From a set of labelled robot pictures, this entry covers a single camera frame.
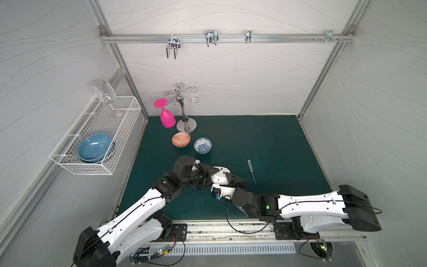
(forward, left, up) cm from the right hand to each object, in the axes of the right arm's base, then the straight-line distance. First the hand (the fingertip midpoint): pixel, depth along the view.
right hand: (228, 174), depth 73 cm
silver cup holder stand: (+42, +31, -15) cm, 54 cm away
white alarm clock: (-3, +4, +3) cm, 5 cm away
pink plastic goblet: (+35, +37, -1) cm, 51 cm away
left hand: (-1, +4, +2) cm, 4 cm away
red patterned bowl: (+31, +31, -17) cm, 47 cm away
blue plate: (+1, +52, +18) cm, 55 cm away
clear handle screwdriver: (+12, -13, -18) cm, 26 cm away
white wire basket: (+16, +58, +18) cm, 62 cm away
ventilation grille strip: (-25, +1, -18) cm, 31 cm away
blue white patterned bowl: (+27, +16, -17) cm, 36 cm away
